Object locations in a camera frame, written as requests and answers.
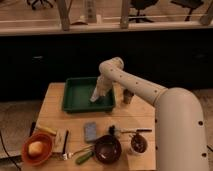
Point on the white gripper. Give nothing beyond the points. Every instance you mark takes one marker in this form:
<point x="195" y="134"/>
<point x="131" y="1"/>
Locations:
<point x="103" y="86"/>

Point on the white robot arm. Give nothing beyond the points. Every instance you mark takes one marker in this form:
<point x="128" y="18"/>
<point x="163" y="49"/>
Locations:
<point x="179" y="129"/>

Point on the green plastic tray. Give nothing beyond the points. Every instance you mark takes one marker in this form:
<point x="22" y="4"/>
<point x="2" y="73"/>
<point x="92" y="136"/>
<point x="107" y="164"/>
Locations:
<point x="77" y="94"/>

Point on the small metal cup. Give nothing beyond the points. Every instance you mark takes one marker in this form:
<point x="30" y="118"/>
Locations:
<point x="127" y="96"/>

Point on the dark brown bowl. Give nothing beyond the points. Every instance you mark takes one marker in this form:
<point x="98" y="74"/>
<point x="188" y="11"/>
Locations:
<point x="107" y="149"/>

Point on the black marker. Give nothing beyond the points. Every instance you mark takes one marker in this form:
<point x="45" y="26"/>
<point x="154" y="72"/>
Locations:
<point x="65" y="142"/>

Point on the white mug with brown inside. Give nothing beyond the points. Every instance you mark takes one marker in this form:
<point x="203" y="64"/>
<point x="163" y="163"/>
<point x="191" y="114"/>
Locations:
<point x="138" y="144"/>

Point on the silver fork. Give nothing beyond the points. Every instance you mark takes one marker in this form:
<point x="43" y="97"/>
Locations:
<point x="69" y="155"/>

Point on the green cucumber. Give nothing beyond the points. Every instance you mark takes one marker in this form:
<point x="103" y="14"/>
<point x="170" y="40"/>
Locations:
<point x="80" y="160"/>

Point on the orange bowl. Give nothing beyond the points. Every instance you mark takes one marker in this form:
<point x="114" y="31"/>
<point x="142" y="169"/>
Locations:
<point x="47" y="150"/>

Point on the black office chair right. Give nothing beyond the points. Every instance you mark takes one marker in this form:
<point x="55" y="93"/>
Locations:
<point x="141" y="5"/>

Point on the black office chair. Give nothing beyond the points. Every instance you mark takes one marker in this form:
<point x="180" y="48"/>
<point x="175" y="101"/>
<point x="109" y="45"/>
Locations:
<point x="32" y="3"/>
<point x="141" y="5"/>

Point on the yellow round fruit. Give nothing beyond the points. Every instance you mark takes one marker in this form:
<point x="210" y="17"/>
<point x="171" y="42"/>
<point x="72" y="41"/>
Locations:
<point x="35" y="148"/>

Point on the black office chair left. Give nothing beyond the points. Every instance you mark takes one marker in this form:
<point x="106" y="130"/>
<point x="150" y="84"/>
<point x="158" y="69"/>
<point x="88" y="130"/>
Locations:
<point x="32" y="3"/>

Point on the black handled brush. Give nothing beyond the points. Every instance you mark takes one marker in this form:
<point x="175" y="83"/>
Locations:
<point x="113" y="130"/>

